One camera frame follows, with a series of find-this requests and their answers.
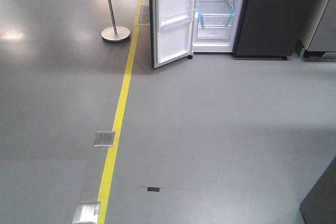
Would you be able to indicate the fridge door with shelves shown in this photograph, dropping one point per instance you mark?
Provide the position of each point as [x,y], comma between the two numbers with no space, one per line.
[175,43]

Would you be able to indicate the metal floor outlet cover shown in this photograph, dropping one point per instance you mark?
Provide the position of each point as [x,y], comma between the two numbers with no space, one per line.
[104,139]
[86,212]

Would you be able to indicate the clear middle door bin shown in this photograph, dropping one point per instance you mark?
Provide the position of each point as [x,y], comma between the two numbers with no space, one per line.
[177,20]

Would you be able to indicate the silver floor lamp stand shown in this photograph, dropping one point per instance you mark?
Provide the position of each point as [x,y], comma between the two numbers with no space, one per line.
[114,33]

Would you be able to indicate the dark grey table panel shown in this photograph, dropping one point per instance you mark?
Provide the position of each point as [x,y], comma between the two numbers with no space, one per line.
[319,204]

